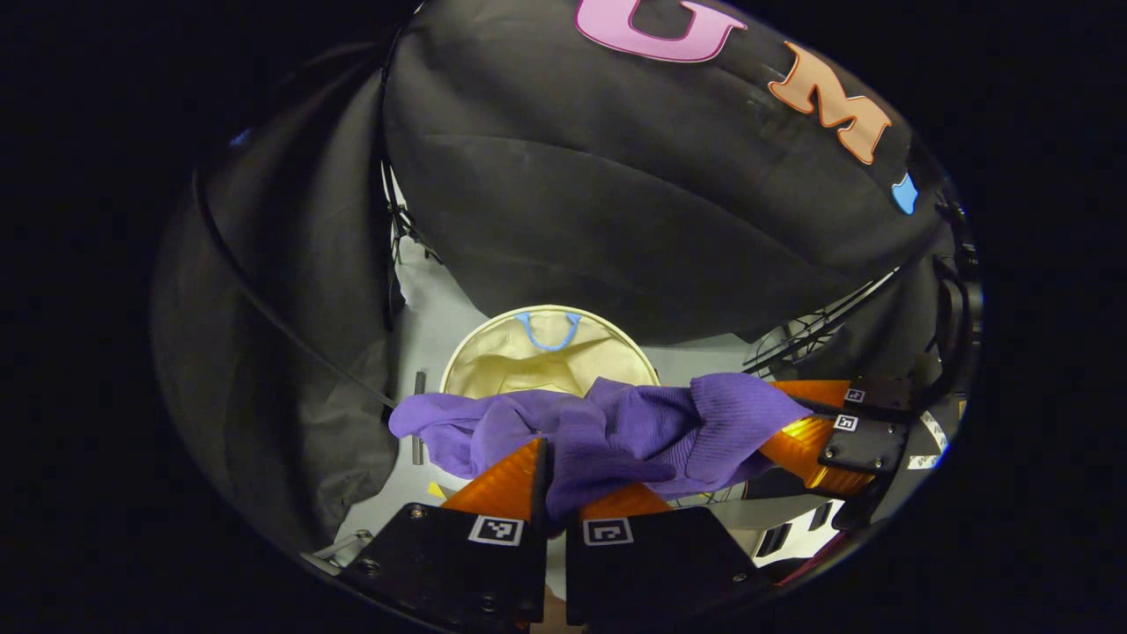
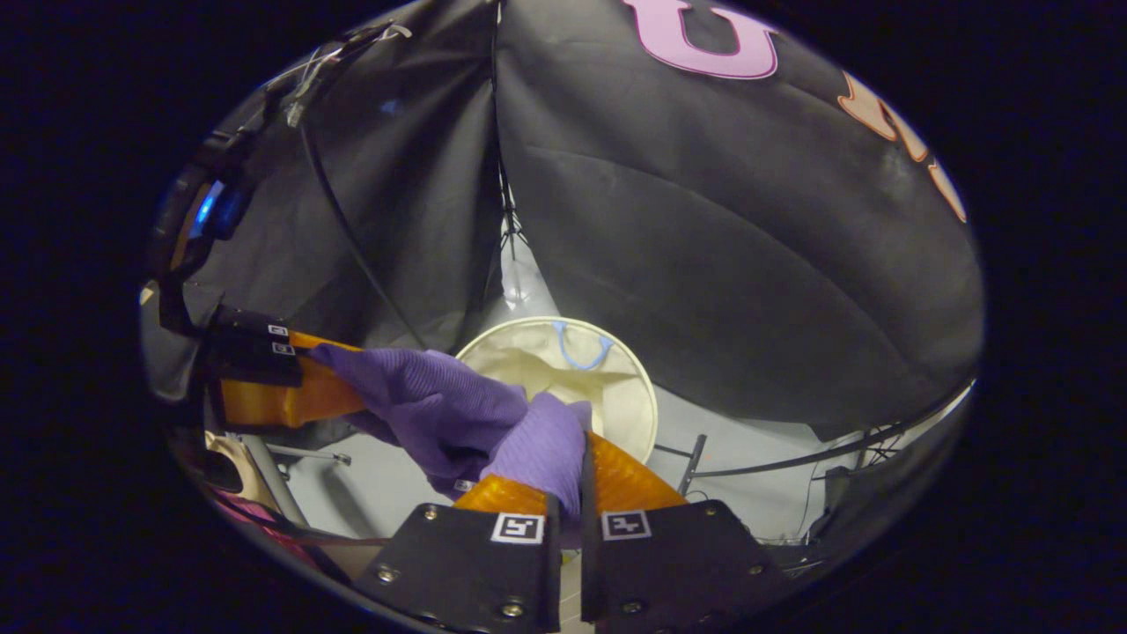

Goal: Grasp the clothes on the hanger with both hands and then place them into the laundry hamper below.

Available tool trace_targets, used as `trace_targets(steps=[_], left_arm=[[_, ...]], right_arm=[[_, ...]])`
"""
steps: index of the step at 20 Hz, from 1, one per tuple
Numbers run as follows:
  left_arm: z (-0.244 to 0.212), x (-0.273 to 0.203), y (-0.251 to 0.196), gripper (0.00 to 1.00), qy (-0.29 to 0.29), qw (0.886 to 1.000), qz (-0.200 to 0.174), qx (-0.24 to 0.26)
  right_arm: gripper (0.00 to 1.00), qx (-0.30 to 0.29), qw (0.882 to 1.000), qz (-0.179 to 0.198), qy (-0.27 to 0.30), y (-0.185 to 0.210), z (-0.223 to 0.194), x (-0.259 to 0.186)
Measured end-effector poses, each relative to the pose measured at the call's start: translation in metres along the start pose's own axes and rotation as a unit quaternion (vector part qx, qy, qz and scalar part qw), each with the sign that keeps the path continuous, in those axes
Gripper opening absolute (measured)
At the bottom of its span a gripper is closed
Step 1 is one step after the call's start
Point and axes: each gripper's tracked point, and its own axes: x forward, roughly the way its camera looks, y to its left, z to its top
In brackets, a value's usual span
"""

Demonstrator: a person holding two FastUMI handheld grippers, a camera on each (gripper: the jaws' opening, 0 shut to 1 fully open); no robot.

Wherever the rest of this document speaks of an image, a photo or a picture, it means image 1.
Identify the cream laundry hamper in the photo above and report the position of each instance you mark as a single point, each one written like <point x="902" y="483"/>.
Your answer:
<point x="519" y="361"/>

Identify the purple ribbed shirt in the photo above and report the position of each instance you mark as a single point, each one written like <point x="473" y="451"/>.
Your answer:
<point x="616" y="431"/>

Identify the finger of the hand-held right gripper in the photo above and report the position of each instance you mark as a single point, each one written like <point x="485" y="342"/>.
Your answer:
<point x="876" y="393"/>
<point x="867" y="445"/>

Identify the black tripod stand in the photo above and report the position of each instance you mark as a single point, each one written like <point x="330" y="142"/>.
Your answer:
<point x="819" y="326"/>
<point x="391" y="220"/>

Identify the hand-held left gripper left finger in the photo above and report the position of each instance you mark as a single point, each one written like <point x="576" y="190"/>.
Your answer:
<point x="458" y="563"/>

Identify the black backdrop cloth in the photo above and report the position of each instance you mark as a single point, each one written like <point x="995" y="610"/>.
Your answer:
<point x="616" y="194"/>

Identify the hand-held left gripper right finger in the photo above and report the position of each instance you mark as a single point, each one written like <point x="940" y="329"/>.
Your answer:
<point x="651" y="563"/>

